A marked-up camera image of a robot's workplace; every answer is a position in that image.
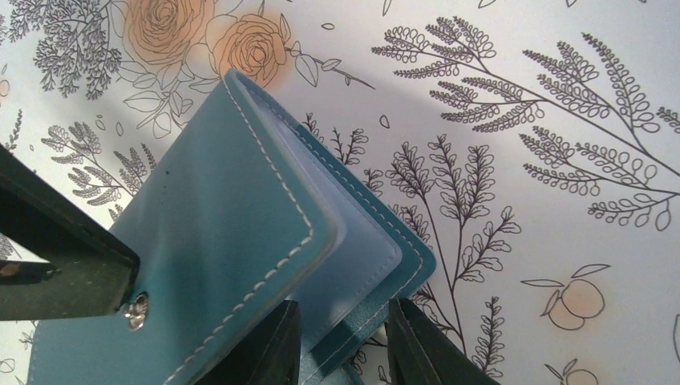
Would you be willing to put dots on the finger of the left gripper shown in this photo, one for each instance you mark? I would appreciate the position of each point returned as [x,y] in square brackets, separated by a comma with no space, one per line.
[84,270]

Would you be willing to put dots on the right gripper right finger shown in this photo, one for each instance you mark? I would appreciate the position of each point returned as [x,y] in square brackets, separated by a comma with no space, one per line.
[421,354]

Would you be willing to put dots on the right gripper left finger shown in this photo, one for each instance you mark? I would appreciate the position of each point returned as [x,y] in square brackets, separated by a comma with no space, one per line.
[268,355]

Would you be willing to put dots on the teal card holder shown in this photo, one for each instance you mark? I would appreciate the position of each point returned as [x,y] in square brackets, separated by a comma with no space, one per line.
[246,209]

